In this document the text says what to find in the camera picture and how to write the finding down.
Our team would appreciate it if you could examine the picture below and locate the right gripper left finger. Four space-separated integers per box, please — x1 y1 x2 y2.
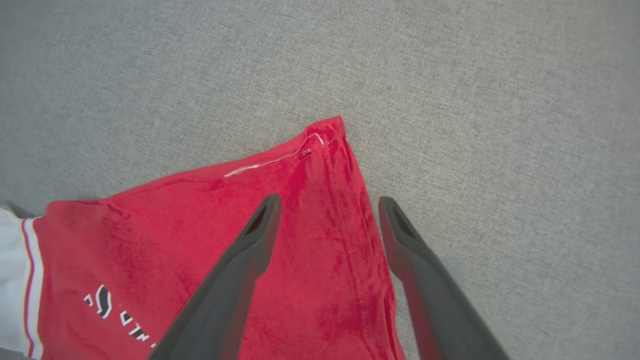
148 194 282 360

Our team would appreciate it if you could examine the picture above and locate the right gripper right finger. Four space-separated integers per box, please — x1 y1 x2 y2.
378 196 511 360

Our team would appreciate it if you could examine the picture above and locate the red and white jersey garment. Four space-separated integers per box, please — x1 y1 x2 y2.
0 115 407 360

